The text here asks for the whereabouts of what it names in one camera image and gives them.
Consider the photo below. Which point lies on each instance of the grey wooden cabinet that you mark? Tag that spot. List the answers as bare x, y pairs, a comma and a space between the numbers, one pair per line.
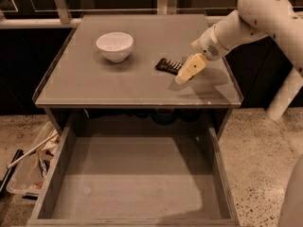
81, 78

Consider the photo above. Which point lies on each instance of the black rxbar chocolate bar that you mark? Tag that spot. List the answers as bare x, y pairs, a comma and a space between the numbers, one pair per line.
169, 66

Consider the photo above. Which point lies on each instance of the white slanted pole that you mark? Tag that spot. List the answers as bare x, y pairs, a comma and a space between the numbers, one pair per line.
290, 87

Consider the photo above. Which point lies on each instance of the metal railing frame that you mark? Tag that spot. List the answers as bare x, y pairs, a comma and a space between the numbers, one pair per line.
67, 13

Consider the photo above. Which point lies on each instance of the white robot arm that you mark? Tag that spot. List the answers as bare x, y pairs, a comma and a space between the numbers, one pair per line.
251, 21

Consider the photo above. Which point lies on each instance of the white stick in bin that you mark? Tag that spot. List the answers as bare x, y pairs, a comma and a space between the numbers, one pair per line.
15, 162

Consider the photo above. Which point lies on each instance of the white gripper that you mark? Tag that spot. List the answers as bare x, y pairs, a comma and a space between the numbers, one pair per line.
206, 46

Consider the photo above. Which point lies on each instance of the open grey top drawer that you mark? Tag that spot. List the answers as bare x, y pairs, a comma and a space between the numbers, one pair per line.
120, 171

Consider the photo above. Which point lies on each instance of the white ceramic bowl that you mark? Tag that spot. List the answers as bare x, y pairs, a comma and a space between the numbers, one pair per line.
115, 46

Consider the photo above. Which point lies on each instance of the black flat object on floor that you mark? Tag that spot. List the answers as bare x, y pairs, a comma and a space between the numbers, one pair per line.
4, 181

